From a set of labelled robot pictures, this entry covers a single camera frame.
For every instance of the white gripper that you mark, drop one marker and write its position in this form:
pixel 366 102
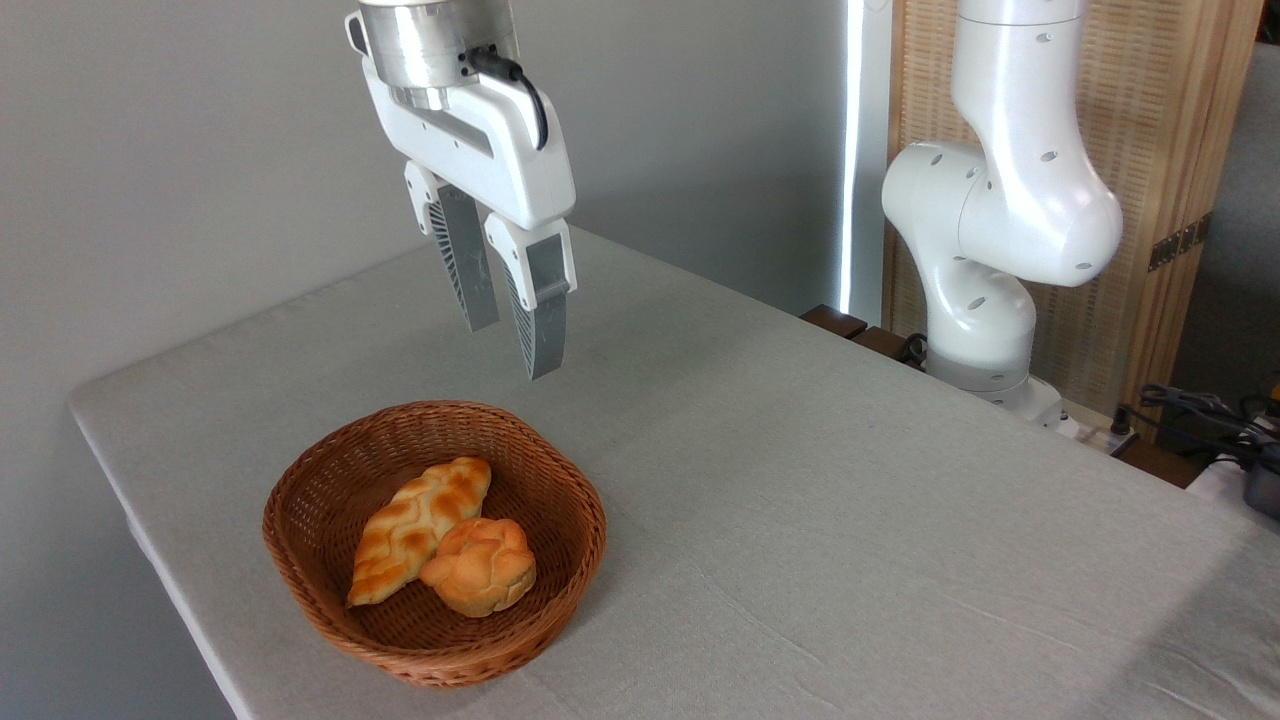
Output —
pixel 480 145

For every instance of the long braided bread loaf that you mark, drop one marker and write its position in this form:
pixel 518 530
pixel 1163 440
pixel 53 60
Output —
pixel 410 525

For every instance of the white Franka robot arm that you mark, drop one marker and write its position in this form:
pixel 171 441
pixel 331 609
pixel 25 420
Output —
pixel 1020 200

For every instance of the round knotted bread roll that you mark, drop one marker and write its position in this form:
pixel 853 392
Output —
pixel 485 570

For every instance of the brown wicker basket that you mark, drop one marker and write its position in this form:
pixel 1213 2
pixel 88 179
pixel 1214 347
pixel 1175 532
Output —
pixel 320 500

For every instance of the dark wooden furniture piece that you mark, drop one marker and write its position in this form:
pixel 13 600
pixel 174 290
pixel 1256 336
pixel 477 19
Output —
pixel 835 322

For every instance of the grey tablecloth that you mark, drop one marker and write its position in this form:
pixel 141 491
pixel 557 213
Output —
pixel 850 520

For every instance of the white power strip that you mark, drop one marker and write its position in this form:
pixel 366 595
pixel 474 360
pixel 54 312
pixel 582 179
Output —
pixel 1100 438

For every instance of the metal screen hinge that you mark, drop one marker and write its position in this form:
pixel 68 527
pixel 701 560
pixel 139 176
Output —
pixel 1178 243

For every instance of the wooden bamboo folding screen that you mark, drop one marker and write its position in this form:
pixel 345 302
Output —
pixel 1160 100

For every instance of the grey device box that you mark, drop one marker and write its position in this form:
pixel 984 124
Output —
pixel 1264 490

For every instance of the white vertical window frame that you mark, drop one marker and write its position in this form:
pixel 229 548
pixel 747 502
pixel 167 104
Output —
pixel 865 150

